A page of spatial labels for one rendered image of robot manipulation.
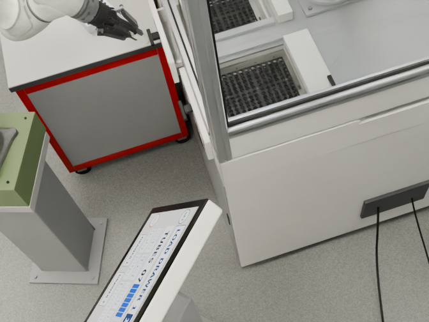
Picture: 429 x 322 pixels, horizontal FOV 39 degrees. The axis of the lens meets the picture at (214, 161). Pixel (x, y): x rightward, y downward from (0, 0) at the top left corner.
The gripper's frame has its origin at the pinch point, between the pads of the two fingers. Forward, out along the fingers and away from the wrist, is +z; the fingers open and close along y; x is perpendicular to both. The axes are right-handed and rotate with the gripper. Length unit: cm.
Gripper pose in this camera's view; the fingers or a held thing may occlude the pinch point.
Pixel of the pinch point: (140, 36)
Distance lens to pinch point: 202.8
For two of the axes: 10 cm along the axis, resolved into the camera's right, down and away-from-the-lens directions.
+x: -2.9, -8.2, 4.9
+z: 6.3, 2.2, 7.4
